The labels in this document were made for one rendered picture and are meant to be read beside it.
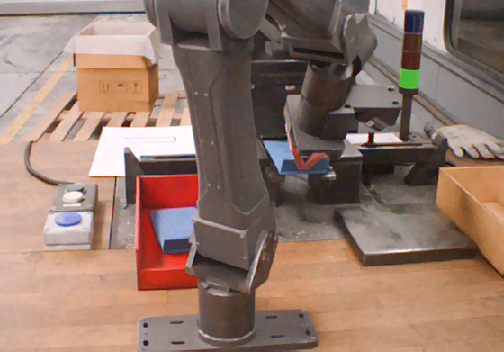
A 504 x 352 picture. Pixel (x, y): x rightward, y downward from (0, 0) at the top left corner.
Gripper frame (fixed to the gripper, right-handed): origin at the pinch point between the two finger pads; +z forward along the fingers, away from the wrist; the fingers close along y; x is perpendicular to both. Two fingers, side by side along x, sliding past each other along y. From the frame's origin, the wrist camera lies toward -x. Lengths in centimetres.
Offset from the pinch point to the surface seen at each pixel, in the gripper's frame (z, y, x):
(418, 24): -2.2, 30.7, -26.9
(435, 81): 62, 83, -69
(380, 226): 4.3, -8.6, -11.0
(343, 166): 6.8, 4.8, -8.7
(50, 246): 7.5, -8.1, 36.6
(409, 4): 65, 127, -75
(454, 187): 2.2, -3.4, -24.2
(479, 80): 36, 57, -65
